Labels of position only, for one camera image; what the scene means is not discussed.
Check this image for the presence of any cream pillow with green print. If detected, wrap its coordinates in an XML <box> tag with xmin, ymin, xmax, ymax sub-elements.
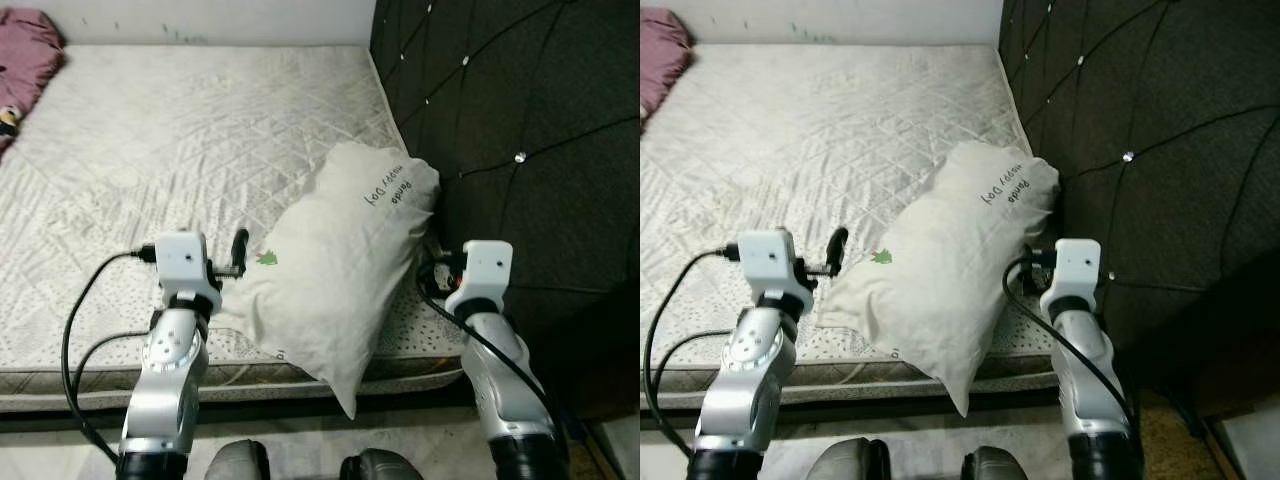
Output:
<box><xmin>215</xmin><ymin>140</ymin><xmax>441</xmax><ymax>421</ymax></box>
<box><xmin>815</xmin><ymin>140</ymin><xmax>1061</xmax><ymax>419</ymax></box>

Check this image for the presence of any pink cartoon print blanket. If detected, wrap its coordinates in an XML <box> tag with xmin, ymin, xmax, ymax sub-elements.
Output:
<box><xmin>640</xmin><ymin>8</ymin><xmax>693</xmax><ymax>121</ymax></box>
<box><xmin>0</xmin><ymin>8</ymin><xmax>66</xmax><ymax>161</ymax></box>

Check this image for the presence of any white quilted mattress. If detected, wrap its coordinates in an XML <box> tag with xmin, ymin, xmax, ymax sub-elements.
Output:
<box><xmin>0</xmin><ymin>42</ymin><xmax>471</xmax><ymax>396</ymax></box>
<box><xmin>640</xmin><ymin>42</ymin><xmax>1076</xmax><ymax>396</ymax></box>

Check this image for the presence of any dark tufted headboard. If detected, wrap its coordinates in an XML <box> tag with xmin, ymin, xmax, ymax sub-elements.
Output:
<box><xmin>998</xmin><ymin>0</ymin><xmax>1280</xmax><ymax>416</ymax></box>
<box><xmin>370</xmin><ymin>0</ymin><xmax>641</xmax><ymax>421</ymax></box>

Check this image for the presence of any quilted bed base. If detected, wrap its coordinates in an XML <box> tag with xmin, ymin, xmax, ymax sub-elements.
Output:
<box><xmin>0</xmin><ymin>385</ymin><xmax>471</xmax><ymax>419</ymax></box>
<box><xmin>640</xmin><ymin>383</ymin><xmax>1071</xmax><ymax>416</ymax></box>

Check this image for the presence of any silver robot left leg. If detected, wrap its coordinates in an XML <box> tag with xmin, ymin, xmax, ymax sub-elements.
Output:
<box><xmin>820</xmin><ymin>438</ymin><xmax>891</xmax><ymax>480</ymax></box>
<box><xmin>205</xmin><ymin>440</ymin><xmax>271</xmax><ymax>480</ymax></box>

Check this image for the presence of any silver robot leg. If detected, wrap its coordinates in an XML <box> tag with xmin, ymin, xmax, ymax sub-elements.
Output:
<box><xmin>340</xmin><ymin>448</ymin><xmax>426</xmax><ymax>480</ymax></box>
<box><xmin>962</xmin><ymin>445</ymin><xmax>1041</xmax><ymax>480</ymax></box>
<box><xmin>820</xmin><ymin>438</ymin><xmax>891</xmax><ymax>480</ymax></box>
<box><xmin>205</xmin><ymin>440</ymin><xmax>271</xmax><ymax>480</ymax></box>

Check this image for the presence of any silver robot right leg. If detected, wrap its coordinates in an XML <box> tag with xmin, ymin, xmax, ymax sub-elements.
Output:
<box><xmin>340</xmin><ymin>448</ymin><xmax>426</xmax><ymax>480</ymax></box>
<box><xmin>962</xmin><ymin>445</ymin><xmax>1041</xmax><ymax>480</ymax></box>

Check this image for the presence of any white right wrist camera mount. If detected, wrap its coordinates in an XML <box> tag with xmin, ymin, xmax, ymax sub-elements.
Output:
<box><xmin>1040</xmin><ymin>238</ymin><xmax>1103</xmax><ymax>301</ymax></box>
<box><xmin>445</xmin><ymin>240</ymin><xmax>514</xmax><ymax>306</ymax></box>

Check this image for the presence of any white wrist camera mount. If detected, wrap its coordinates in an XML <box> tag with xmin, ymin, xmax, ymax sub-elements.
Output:
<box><xmin>445</xmin><ymin>240</ymin><xmax>514</xmax><ymax>306</ymax></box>
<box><xmin>1040</xmin><ymin>238</ymin><xmax>1103</xmax><ymax>301</ymax></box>
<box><xmin>735</xmin><ymin>228</ymin><xmax>806</xmax><ymax>301</ymax></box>
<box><xmin>153</xmin><ymin>232</ymin><xmax>223</xmax><ymax>301</ymax></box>

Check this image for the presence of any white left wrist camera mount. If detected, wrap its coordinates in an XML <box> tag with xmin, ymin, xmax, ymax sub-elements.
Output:
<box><xmin>153</xmin><ymin>232</ymin><xmax>223</xmax><ymax>301</ymax></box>
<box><xmin>735</xmin><ymin>228</ymin><xmax>806</xmax><ymax>301</ymax></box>

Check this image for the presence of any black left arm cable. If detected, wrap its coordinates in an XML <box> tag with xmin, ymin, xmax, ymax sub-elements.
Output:
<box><xmin>62</xmin><ymin>245</ymin><xmax>156</xmax><ymax>466</ymax></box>
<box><xmin>645</xmin><ymin>245</ymin><xmax>746</xmax><ymax>461</ymax></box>

